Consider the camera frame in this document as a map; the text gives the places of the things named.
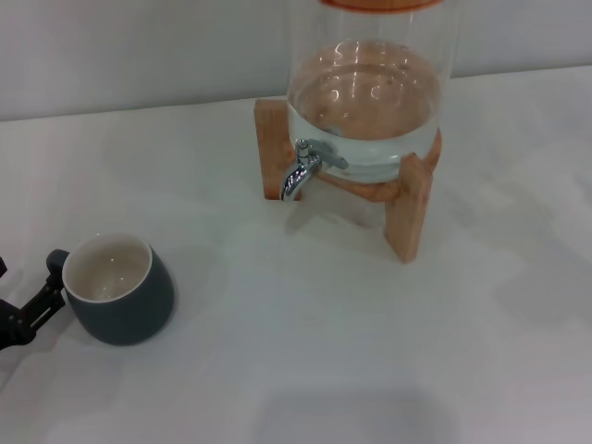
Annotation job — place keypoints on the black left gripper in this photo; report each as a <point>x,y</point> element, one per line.
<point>11,326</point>

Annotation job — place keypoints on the dark grey ceramic mug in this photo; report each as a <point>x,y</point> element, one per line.
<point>129,310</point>

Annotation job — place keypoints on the chrome metal faucet tap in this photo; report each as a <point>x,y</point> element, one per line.
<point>298,176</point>

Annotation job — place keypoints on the clear glass water dispenser jar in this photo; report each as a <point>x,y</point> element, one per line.
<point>370,115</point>

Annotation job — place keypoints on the wooden dispenser stand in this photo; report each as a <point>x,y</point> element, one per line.
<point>407,217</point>

